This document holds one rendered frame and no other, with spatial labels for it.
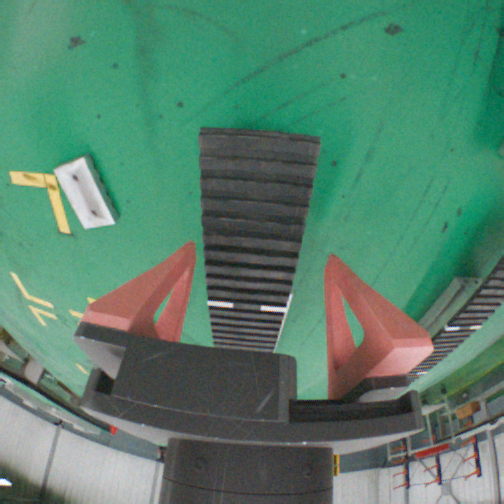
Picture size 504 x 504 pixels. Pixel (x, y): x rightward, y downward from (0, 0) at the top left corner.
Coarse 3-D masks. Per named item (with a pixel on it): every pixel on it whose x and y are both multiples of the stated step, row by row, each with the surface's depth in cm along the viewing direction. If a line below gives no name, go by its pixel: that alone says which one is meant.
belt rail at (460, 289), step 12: (456, 276) 18; (456, 288) 17; (468, 288) 17; (444, 300) 19; (456, 300) 17; (432, 312) 20; (444, 312) 19; (456, 312) 17; (420, 324) 22; (432, 324) 21; (444, 324) 18; (432, 336) 20
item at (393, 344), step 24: (336, 264) 13; (336, 288) 14; (360, 288) 10; (336, 312) 13; (360, 312) 10; (384, 312) 9; (336, 336) 12; (384, 336) 8; (408, 336) 7; (336, 360) 12; (360, 360) 9; (384, 360) 8; (408, 360) 8; (336, 384) 11; (360, 384) 9; (384, 384) 8; (408, 384) 8
